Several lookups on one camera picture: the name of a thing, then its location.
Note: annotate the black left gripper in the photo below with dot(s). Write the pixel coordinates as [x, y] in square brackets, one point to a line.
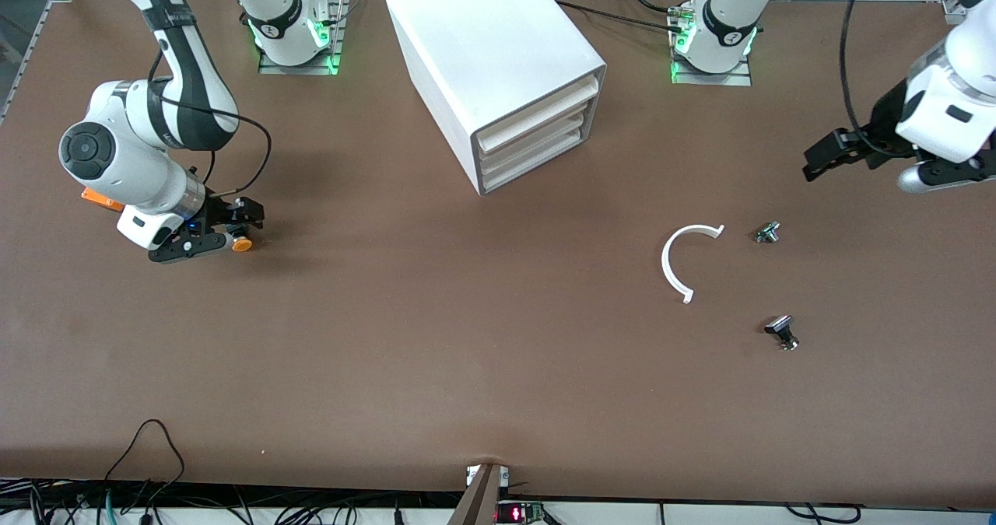
[885, 124]

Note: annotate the white post clamp bracket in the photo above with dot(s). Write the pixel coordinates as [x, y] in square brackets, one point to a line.
[469, 476]

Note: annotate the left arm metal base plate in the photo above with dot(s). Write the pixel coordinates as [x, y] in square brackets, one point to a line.
[731, 80]

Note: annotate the circuit board with red display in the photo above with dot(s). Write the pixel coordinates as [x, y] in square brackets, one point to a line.
[515, 514]

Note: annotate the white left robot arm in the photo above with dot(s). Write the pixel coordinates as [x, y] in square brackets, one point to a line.
[731, 12]

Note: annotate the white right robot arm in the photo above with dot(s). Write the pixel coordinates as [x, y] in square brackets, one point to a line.
[117, 159]

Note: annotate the short aluminium table rail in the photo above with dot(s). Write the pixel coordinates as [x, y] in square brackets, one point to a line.
[31, 50]

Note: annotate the white semicircular bracket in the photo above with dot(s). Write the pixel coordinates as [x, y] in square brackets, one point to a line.
[665, 264]

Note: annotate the orange box with black base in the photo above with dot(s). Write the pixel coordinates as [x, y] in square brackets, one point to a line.
[99, 198]

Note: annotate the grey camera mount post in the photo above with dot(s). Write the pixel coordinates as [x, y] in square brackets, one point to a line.
[478, 502]

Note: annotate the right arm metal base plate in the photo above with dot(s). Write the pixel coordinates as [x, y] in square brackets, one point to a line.
[299, 69]

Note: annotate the aluminium corner bracket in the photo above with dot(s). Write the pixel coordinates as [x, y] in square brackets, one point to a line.
[953, 8]

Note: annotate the orange capped push button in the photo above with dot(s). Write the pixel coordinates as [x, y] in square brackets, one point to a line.
[243, 243]

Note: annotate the chrome tee fitting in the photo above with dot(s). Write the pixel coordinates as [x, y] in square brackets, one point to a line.
[767, 233]

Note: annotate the white drawer cabinet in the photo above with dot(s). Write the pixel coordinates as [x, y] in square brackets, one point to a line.
[482, 35]

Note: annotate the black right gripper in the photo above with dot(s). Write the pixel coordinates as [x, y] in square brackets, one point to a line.
[219, 212]

